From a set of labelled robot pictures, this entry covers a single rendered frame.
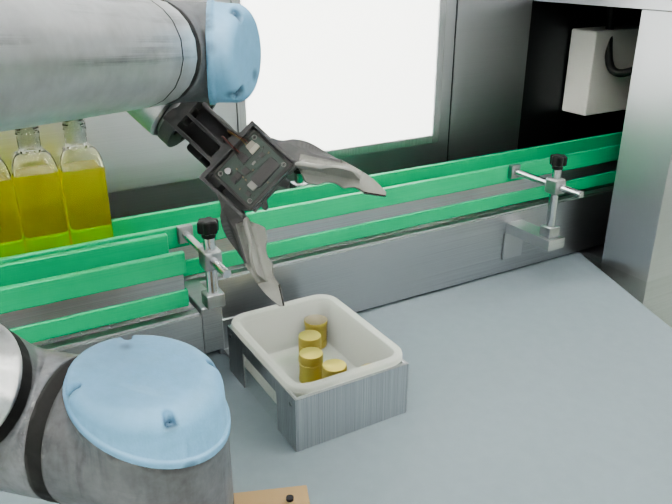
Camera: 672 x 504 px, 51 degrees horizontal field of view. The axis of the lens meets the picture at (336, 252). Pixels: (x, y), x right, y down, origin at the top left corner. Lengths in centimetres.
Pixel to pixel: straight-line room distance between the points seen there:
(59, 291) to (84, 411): 42
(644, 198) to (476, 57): 43
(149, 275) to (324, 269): 33
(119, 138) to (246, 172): 55
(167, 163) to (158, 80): 72
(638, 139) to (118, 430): 114
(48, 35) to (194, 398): 27
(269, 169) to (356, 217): 57
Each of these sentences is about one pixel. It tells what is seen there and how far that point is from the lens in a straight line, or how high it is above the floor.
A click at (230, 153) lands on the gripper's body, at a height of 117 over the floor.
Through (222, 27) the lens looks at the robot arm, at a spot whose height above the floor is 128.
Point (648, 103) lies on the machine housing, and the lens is 142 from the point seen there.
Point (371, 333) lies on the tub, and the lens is 100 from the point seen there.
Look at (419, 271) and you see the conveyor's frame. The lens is 128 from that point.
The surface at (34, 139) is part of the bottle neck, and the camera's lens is 101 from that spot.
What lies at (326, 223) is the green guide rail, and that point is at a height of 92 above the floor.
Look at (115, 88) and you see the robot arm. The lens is 44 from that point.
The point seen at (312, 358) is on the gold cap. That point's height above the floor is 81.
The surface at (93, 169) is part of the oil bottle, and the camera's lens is 101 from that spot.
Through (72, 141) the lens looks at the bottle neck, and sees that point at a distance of 101.
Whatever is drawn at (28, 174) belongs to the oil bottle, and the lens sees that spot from 100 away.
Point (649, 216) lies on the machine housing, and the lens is 145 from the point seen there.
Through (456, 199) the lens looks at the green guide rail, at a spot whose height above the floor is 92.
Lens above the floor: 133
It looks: 23 degrees down
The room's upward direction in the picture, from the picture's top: straight up
